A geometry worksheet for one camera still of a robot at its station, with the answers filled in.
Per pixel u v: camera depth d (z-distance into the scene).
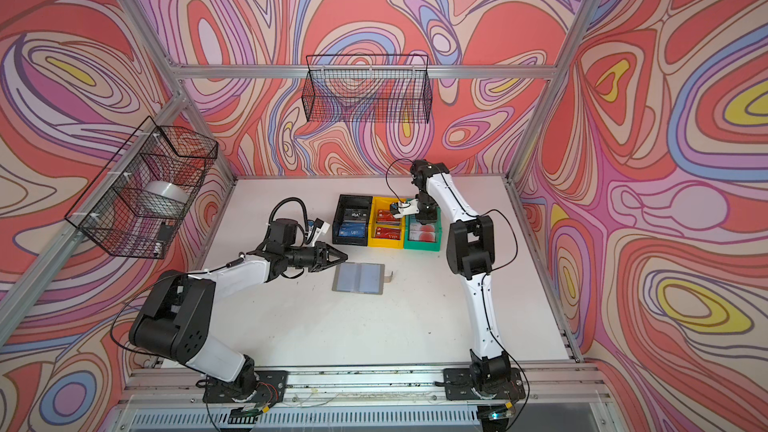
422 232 1.01
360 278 0.91
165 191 0.73
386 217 1.04
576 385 0.75
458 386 0.73
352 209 1.08
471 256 0.63
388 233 1.02
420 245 0.98
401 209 0.91
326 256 0.80
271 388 0.73
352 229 1.02
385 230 1.03
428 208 0.88
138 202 0.74
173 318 0.45
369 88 0.95
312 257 0.78
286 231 0.73
